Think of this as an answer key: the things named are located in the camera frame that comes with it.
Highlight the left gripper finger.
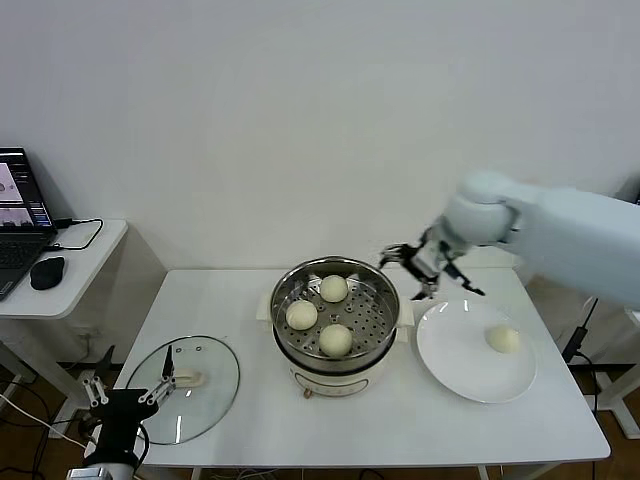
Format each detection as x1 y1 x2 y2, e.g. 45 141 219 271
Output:
137 344 177 406
82 345 116 407

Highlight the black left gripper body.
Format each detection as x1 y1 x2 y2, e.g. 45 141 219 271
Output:
85 388 162 466

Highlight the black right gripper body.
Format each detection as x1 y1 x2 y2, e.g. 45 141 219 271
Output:
407 239 449 284

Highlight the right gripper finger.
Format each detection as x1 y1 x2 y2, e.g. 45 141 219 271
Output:
379 243 417 267
410 278 437 302

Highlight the glass lid with cream handle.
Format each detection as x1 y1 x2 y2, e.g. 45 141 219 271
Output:
123 334 241 446

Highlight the white steamed baozi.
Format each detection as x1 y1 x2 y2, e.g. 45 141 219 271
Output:
319 274 349 304
318 323 354 357
285 299 319 331
484 324 522 355

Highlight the stainless steel steamer basket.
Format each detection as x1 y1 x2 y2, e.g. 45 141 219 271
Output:
257 255 414 374

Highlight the white round plate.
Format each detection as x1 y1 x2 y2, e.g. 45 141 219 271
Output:
415 299 538 404

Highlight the white side table with mouse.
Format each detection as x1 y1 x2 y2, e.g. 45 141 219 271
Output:
0 218 169 426

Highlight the cream electric cooker base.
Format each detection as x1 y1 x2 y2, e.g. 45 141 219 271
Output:
255 292 415 400

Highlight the black computer mouse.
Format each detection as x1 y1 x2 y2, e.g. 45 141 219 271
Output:
28 256 67 292

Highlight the black laptop with pink screen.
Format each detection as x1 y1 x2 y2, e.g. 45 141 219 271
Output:
0 146 59 302

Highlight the white side table with label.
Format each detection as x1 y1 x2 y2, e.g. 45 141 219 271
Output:
592 294 640 437

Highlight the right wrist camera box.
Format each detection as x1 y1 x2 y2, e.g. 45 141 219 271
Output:
415 252 440 277

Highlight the white floor cable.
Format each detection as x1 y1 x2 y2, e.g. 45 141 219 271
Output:
0 393 89 449

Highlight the black power adapter with cable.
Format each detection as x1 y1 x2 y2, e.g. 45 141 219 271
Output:
560 297 601 365

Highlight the black laptop cable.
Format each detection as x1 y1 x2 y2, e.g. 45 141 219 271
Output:
48 217 105 252

